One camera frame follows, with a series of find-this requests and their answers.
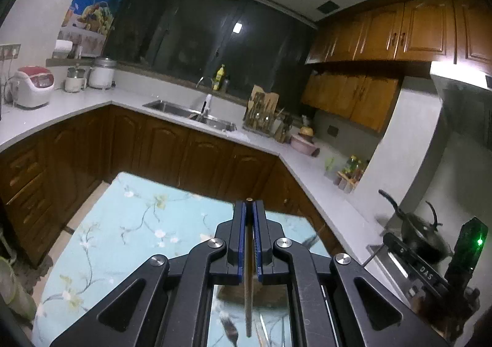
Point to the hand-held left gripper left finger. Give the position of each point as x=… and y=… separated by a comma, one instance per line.
x=241, y=239

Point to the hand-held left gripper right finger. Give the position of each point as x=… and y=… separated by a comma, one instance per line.
x=258, y=239

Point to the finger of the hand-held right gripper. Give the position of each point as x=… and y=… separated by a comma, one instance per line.
x=417, y=262

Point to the wooden utensil holder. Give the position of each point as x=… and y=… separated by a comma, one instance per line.
x=269, y=295

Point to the gas stove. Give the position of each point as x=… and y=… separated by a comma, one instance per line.
x=392, y=274

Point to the black wok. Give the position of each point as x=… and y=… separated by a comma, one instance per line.
x=422, y=233

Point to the metal spoon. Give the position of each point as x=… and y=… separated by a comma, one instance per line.
x=230, y=327

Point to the pink basin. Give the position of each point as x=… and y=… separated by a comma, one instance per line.
x=303, y=146

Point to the blue floral tablecloth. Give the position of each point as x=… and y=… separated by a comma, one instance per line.
x=134, y=224

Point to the spice jars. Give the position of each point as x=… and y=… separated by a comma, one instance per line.
x=351, y=174

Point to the countertop utensil crock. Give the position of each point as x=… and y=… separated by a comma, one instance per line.
x=283, y=130

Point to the straw coloured lid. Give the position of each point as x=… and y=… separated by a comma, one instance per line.
x=306, y=131

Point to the wooden lower cabinets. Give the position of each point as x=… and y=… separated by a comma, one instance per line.
x=161, y=151

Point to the wooden cabinets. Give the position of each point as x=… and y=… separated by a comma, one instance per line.
x=403, y=47
x=161, y=151

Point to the wooden knife rack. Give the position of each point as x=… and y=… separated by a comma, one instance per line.
x=261, y=110

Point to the white sink faucet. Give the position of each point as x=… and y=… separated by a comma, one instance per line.
x=206, y=105

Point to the steel sink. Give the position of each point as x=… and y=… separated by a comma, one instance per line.
x=180, y=110

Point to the steel range hood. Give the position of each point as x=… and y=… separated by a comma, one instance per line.
x=461, y=101

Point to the grey bottle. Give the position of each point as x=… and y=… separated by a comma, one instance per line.
x=226, y=84

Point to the yellow bottle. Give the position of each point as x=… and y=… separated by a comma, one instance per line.
x=219, y=78

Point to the curved chrome faucet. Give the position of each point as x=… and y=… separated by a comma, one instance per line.
x=203, y=80

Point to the dark window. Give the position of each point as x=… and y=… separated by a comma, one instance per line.
x=200, y=35

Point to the wooden upper cabinets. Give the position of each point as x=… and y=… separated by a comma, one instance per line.
x=403, y=47

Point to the white electric cooker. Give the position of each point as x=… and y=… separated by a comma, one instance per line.
x=102, y=74

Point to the cloth covered side rack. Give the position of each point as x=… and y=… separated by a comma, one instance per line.
x=15, y=289

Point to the ceiling vent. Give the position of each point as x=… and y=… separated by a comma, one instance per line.
x=327, y=6

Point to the white red rice cooker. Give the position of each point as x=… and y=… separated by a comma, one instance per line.
x=34, y=87

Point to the dark wall outlet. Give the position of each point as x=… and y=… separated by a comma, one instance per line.
x=333, y=130

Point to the fruit wall poster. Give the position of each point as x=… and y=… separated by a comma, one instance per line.
x=96, y=5

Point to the wall socket strip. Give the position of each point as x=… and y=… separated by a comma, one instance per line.
x=9, y=52

